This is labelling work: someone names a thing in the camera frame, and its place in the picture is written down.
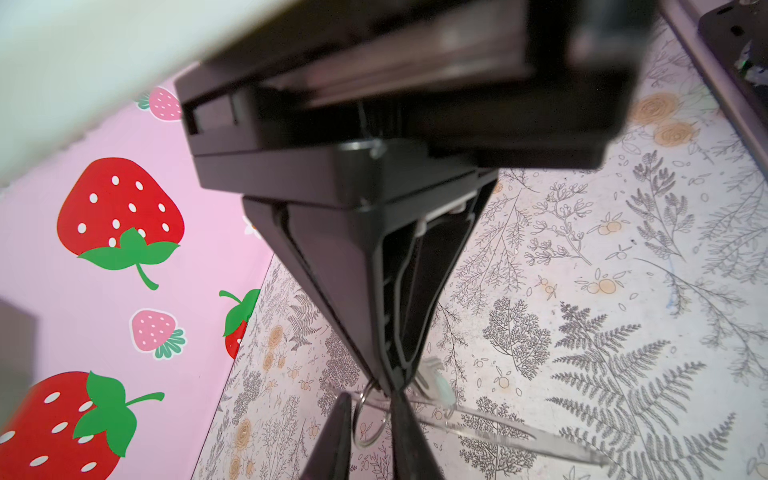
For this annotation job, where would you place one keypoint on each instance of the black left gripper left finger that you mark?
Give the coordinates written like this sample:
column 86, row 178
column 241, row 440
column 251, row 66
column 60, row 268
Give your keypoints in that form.
column 330, row 458

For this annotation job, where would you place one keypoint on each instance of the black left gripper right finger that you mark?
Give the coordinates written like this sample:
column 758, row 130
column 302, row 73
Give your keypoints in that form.
column 412, row 456

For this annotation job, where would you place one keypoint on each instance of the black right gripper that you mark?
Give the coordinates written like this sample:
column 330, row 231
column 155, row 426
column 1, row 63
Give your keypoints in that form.
column 348, row 103

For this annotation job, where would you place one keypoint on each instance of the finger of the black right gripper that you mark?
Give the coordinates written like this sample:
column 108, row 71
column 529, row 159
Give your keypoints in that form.
column 424, row 236
column 336, row 257

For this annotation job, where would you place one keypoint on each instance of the small silver split keyring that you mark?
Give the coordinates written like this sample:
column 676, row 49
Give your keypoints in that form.
column 370, row 416

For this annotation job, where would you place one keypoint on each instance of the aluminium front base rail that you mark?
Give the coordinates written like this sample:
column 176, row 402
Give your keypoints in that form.
column 727, row 42

